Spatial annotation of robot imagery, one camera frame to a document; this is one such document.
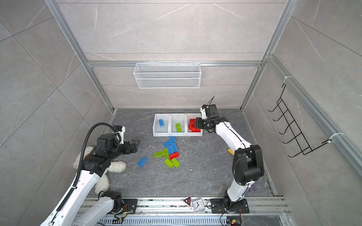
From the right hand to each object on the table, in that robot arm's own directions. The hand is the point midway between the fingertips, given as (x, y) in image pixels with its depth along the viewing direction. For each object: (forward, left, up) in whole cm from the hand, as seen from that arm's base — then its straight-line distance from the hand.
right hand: (197, 122), depth 91 cm
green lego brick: (+5, +13, -13) cm, 19 cm away
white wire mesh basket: (+33, +20, +15) cm, 41 cm away
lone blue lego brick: (-21, +36, -14) cm, 44 cm away
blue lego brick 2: (-9, +18, -13) cm, 24 cm away
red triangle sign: (-43, +7, -15) cm, 46 cm away
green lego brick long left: (-15, +23, -14) cm, 31 cm away
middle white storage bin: (+13, +16, -11) cm, 23 cm away
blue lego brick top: (-4, +17, -14) cm, 22 cm away
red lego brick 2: (+13, +2, -15) cm, 20 cm away
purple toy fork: (-44, -15, +15) cm, 49 cm away
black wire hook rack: (-26, -46, +14) cm, 55 cm away
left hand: (-15, +38, +6) cm, 42 cm away
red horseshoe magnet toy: (+6, +3, -12) cm, 14 cm away
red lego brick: (-16, +15, -14) cm, 26 cm away
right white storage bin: (0, +5, -12) cm, 13 cm away
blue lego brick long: (-8, +21, -13) cm, 26 cm away
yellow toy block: (-14, -22, -14) cm, 30 cm away
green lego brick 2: (-21, +19, -14) cm, 32 cm away
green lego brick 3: (-21, +15, -14) cm, 30 cm away
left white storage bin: (+3, +26, -14) cm, 30 cm away
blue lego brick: (+10, +27, -13) cm, 31 cm away
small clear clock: (-45, +3, -14) cm, 47 cm away
